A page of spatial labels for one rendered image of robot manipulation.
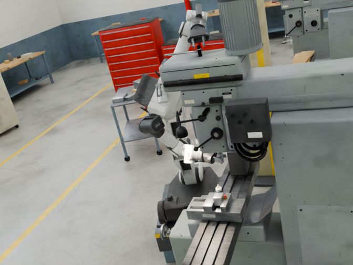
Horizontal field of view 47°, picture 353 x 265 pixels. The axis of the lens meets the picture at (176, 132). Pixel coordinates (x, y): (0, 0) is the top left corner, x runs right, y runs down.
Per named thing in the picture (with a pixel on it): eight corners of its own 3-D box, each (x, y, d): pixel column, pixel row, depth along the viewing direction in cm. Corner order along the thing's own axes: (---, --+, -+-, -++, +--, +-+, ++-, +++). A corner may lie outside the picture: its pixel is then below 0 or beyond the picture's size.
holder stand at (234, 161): (230, 175, 295) (226, 151, 288) (236, 160, 314) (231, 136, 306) (247, 174, 291) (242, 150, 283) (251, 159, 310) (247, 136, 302)
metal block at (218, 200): (214, 205, 251) (213, 197, 248) (217, 200, 256) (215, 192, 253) (222, 206, 249) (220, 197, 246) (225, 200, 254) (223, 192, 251)
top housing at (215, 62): (163, 93, 234) (156, 67, 228) (177, 78, 256) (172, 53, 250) (243, 87, 216) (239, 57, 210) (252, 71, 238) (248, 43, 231)
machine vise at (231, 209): (187, 219, 257) (184, 205, 253) (195, 205, 270) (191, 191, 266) (241, 222, 243) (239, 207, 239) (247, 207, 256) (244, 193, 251)
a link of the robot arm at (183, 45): (200, 26, 276) (188, 57, 285) (182, 19, 275) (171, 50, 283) (200, 29, 266) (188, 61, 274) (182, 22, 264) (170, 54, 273)
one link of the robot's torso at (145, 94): (140, 115, 312) (126, 107, 278) (156, 75, 314) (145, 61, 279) (175, 130, 306) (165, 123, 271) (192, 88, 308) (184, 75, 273)
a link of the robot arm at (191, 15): (186, 30, 243) (185, 17, 249) (203, 31, 244) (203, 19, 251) (188, 14, 234) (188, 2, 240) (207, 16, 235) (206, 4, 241)
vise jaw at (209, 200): (203, 211, 250) (202, 205, 248) (210, 197, 262) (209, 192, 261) (213, 211, 247) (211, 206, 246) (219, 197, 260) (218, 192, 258)
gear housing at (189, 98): (182, 108, 235) (178, 92, 231) (194, 92, 255) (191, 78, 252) (239, 104, 222) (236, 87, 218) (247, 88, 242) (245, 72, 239)
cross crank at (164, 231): (157, 243, 300) (153, 230, 295) (163, 232, 310) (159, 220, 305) (177, 244, 294) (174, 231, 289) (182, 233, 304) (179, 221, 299)
